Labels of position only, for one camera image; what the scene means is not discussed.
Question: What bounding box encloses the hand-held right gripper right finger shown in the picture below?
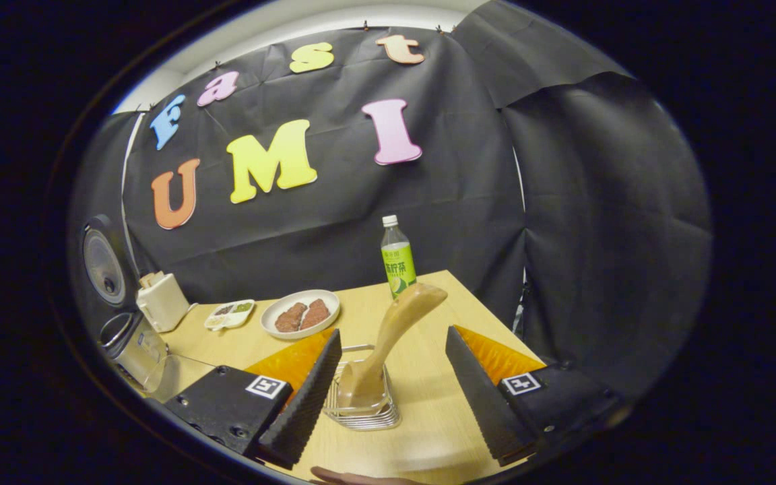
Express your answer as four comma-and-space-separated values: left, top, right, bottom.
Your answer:
445, 325, 628, 467

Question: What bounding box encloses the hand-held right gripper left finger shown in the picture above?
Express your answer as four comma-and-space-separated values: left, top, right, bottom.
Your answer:
162, 329, 343, 470

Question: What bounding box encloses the wooden spoon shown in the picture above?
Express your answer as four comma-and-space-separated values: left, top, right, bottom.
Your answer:
336, 283, 449, 410

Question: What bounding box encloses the black and steel rice cooker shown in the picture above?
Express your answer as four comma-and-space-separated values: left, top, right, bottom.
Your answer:
78, 214, 173, 391

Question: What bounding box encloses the white plate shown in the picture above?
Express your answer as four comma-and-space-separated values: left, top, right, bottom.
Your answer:
260, 290, 341, 340

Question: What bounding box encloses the brown meat piece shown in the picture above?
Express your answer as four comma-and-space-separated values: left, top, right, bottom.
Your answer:
275, 302, 308, 333
300, 299, 331, 330

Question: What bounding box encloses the white divided sauce dish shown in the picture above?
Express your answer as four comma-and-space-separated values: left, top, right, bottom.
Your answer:
204, 300, 256, 331

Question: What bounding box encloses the green tea bottle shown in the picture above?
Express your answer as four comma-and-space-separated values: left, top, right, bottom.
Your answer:
381, 215, 418, 299

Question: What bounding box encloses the black backdrop cloth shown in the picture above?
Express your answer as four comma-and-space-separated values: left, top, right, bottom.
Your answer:
68, 0, 713, 398

